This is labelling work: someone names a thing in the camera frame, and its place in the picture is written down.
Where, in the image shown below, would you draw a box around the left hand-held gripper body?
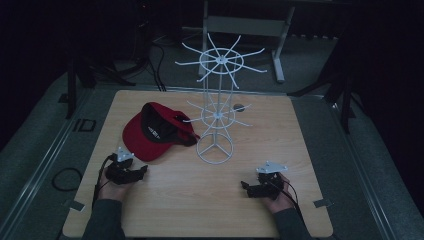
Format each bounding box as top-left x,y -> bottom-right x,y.
105,147 -> 138,185

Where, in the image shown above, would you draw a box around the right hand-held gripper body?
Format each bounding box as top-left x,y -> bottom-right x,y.
255,161 -> 289,201

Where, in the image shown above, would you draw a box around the person's right hand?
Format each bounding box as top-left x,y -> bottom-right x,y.
262,172 -> 297,215

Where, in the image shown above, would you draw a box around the person's left hand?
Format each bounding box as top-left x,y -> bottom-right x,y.
97,166 -> 135,203

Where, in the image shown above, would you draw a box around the red baseball cap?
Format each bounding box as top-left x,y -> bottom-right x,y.
121,101 -> 201,163

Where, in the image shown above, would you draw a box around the grey tape strip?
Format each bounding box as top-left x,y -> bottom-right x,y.
312,198 -> 335,209
67,198 -> 86,213

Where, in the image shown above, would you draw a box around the black metal stand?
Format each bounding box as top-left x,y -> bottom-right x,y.
58,54 -> 137,120
287,29 -> 366,135

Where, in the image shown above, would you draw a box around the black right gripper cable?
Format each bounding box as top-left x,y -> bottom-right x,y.
271,174 -> 307,228

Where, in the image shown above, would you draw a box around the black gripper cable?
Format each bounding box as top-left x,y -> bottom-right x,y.
91,155 -> 118,210
271,174 -> 307,228

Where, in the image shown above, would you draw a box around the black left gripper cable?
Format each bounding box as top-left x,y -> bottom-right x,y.
91,155 -> 118,210

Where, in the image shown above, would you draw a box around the black looped floor cable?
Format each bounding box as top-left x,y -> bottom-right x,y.
51,166 -> 84,193

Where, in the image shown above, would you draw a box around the white wire display rack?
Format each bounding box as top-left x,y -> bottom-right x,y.
174,32 -> 268,165

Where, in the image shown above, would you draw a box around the black background floor cables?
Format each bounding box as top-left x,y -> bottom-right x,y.
141,33 -> 188,93

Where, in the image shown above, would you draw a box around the white metal table frame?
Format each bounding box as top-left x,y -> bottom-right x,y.
198,0 -> 297,84

